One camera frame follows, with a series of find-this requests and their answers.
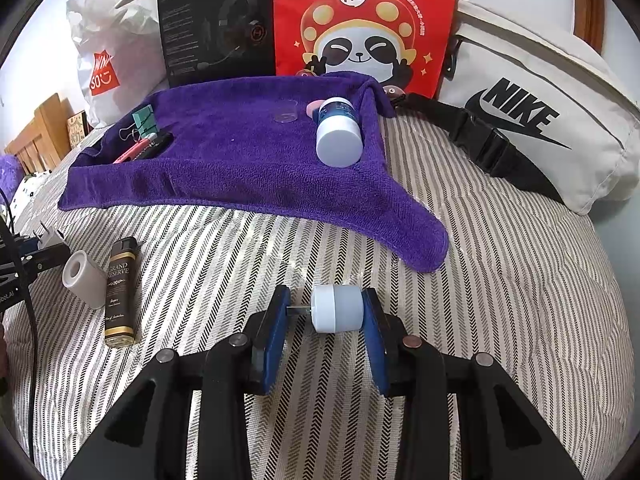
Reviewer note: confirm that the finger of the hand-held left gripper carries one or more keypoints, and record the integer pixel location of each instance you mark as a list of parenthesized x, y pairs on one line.
[(20, 245), (45, 255)]

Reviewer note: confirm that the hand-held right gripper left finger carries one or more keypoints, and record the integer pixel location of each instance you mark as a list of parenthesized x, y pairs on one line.
[(275, 350)]

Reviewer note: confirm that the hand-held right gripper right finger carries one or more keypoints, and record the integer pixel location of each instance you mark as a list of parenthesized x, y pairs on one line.
[(376, 350)]

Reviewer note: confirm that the white charger plug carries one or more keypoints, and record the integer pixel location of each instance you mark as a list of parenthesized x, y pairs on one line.
[(50, 240)]

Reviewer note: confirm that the small white round charger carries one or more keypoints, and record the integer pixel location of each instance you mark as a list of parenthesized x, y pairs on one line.
[(335, 307)]

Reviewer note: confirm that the pink utility knife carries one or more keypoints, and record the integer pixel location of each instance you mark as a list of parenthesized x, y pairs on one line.
[(132, 152)]

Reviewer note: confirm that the black tube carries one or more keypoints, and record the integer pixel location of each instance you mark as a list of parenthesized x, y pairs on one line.
[(157, 142)]

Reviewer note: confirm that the green binder clip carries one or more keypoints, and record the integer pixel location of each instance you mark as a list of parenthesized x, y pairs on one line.
[(144, 119)]

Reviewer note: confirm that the white lotion bottle blue label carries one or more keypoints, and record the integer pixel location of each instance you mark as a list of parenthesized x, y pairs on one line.
[(340, 140)]

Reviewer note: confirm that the clear glass jar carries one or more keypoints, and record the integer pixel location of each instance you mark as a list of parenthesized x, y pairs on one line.
[(286, 116)]

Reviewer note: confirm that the white cylinder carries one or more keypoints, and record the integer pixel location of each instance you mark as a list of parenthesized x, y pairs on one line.
[(87, 285)]

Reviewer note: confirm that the white spotted plush toy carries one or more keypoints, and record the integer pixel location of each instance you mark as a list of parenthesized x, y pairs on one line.
[(32, 190)]

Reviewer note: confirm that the purple plush toy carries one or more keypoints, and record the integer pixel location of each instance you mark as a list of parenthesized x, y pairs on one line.
[(10, 172)]

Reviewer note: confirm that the brown bottle with gold cap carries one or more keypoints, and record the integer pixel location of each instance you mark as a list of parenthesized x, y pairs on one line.
[(120, 300)]

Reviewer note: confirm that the wooden headboard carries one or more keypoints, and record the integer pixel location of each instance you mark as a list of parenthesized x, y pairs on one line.
[(45, 130)]

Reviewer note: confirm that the small patterned box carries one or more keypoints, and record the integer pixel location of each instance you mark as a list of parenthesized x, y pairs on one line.
[(77, 131)]

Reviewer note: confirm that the purple towel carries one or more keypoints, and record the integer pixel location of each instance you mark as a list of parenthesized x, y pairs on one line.
[(240, 160)]

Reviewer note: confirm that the white plastic shopping bag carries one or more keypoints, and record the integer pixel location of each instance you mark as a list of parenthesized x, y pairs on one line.
[(125, 35)]

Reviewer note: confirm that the black headphone box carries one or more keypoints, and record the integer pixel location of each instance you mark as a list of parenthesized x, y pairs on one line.
[(215, 35)]

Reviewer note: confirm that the red panda print bag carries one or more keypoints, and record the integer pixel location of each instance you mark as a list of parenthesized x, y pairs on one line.
[(360, 25)]

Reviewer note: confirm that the white waist bag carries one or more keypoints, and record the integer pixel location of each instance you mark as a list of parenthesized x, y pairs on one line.
[(575, 70)]

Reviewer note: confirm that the wooden post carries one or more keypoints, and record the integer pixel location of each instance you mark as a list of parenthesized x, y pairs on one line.
[(590, 10)]

